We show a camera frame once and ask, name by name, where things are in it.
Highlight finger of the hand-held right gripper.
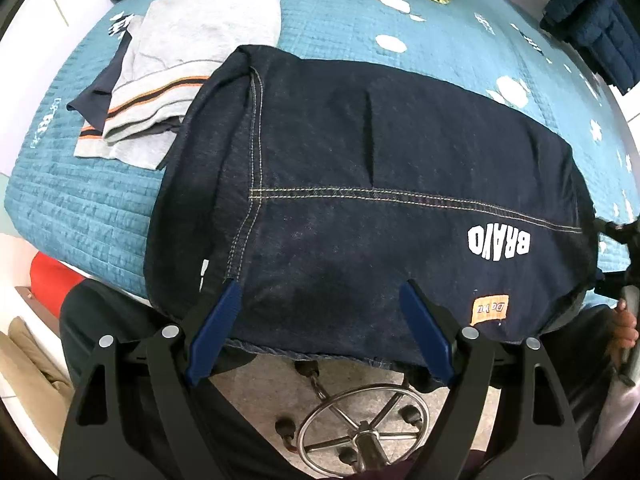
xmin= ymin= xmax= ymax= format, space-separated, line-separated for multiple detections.
xmin=594 ymin=217 xmax=640 ymax=247
xmin=591 ymin=266 xmax=632 ymax=306

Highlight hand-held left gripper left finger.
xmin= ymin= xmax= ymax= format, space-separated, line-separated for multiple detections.
xmin=57 ymin=279 xmax=243 ymax=480

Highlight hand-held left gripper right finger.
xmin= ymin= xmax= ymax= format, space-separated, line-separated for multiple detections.
xmin=399 ymin=278 xmax=586 ymax=480

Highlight dark denim jacket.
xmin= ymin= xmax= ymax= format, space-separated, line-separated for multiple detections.
xmin=142 ymin=44 xmax=601 ymax=393

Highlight person's right forearm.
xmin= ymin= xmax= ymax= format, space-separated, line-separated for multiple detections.
xmin=582 ymin=380 xmax=640 ymax=466

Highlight person's right hand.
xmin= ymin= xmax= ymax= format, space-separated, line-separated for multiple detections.
xmin=612 ymin=299 xmax=640 ymax=362

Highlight person's dark trousers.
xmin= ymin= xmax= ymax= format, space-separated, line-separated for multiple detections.
xmin=60 ymin=280 xmax=623 ymax=480

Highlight metal swivel chair base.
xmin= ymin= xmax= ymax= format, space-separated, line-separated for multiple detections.
xmin=275 ymin=360 xmax=431 ymax=476

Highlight red bag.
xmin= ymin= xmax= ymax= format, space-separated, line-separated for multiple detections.
xmin=27 ymin=252 xmax=96 ymax=321

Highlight beige paper bag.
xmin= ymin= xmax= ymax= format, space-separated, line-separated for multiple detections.
xmin=0 ymin=317 xmax=73 ymax=416

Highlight navy and yellow puffer jacket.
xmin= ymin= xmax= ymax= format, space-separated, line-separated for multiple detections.
xmin=540 ymin=0 xmax=640 ymax=93

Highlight navy garment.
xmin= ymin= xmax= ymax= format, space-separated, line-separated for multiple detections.
xmin=67 ymin=27 xmax=183 ymax=136

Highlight grey striped sweater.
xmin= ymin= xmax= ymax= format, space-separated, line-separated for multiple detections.
xmin=75 ymin=0 xmax=281 ymax=171

